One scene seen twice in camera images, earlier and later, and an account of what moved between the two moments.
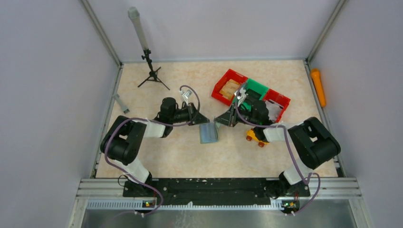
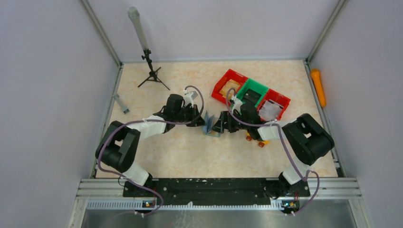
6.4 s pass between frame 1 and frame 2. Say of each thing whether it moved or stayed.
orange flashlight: stayed
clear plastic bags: stayed
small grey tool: stayed
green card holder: moved
